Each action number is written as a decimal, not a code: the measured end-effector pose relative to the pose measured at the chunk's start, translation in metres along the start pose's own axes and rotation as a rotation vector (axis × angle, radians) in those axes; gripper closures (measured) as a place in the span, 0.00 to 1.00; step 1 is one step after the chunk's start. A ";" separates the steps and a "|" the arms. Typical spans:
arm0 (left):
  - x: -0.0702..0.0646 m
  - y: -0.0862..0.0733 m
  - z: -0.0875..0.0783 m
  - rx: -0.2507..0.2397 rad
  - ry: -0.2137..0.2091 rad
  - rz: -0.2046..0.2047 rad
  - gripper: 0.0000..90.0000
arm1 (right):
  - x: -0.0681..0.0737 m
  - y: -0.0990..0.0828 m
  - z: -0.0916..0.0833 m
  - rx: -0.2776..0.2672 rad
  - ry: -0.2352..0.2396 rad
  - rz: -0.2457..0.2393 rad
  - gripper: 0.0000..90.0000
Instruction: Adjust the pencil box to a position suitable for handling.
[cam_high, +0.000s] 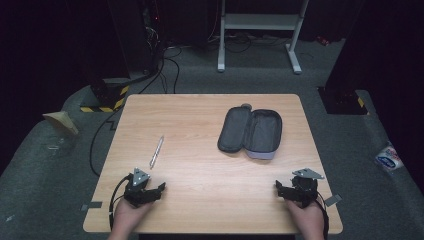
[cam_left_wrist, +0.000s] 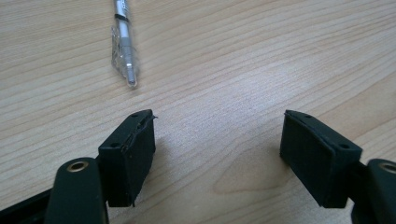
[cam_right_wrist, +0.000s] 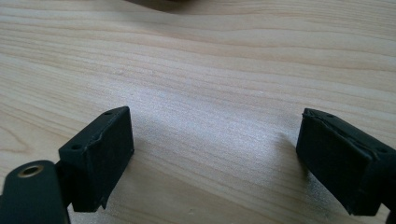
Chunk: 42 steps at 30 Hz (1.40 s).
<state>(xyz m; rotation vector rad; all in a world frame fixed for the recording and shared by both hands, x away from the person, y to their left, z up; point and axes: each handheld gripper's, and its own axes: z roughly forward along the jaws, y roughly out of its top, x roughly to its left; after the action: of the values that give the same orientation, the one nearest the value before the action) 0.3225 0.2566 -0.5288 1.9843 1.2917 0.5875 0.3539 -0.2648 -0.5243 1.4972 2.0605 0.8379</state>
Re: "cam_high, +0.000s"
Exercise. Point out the grey tape strip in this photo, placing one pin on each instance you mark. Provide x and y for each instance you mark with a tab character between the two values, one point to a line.
91	205
333	200

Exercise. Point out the person's right hand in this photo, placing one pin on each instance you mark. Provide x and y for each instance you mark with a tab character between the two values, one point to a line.
308	218

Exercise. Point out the open grey pencil case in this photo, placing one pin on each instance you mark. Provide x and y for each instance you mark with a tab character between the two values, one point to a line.
250	131

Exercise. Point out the white blue packet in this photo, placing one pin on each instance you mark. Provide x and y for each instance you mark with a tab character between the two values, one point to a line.
388	159

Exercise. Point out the silver pen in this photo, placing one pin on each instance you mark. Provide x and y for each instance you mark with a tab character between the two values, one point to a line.
156	151

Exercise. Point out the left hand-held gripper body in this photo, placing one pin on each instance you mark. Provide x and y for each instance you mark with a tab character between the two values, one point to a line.
135	191

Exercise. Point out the white metal stand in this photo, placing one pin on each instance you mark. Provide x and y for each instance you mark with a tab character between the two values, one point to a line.
261	23

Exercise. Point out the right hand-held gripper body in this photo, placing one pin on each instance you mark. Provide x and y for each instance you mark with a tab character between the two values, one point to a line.
306	188

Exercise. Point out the person's left hand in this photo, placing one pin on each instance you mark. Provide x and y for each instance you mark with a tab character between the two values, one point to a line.
128	215

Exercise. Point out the yellow black striped base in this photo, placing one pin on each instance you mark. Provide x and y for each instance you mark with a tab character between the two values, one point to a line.
106	100

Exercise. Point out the tan wedge block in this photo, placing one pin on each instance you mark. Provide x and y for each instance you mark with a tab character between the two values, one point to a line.
61	121

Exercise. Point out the black column base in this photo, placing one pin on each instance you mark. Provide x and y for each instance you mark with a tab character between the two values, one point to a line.
343	100

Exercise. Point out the dark equipment rack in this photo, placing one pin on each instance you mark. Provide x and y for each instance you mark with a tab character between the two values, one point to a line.
140	33

